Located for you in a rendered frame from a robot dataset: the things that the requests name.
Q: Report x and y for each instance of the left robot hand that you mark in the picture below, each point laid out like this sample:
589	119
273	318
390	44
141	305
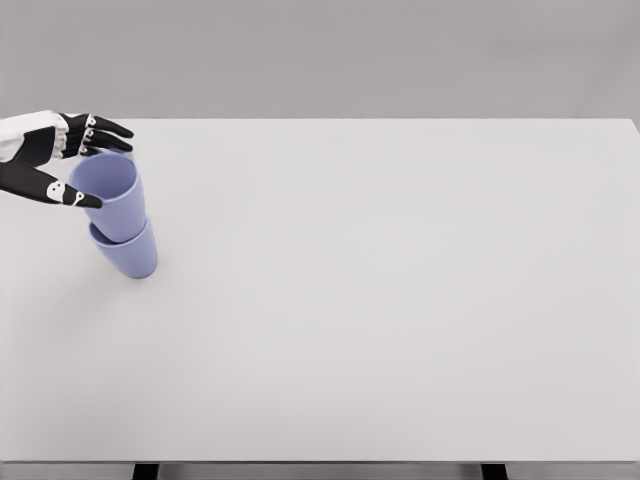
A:
30	145

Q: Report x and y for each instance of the lavender blue cup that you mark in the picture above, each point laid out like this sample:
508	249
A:
135	255
117	200

